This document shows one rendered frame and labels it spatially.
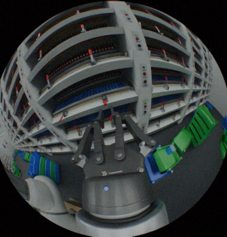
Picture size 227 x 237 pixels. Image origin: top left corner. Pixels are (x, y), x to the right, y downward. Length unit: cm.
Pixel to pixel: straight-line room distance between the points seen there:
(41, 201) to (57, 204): 8
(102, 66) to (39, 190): 59
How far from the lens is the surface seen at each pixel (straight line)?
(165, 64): 51
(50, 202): 41
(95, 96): 39
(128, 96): 38
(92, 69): 33
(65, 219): 44
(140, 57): 38
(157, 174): 72
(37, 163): 93
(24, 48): 78
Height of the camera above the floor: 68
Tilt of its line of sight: 40 degrees down
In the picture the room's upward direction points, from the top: 17 degrees counter-clockwise
